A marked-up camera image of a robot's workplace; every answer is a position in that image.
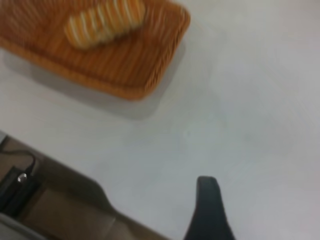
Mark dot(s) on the orange woven wicker basket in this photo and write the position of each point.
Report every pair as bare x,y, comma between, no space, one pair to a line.
112,65

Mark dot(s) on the striped spiral bread roll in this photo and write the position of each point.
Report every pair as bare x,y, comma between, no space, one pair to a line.
105,22

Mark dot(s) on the black box with silver knob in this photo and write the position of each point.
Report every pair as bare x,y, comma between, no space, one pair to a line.
15,192

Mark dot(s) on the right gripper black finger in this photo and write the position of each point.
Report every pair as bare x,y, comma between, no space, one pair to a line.
208,212

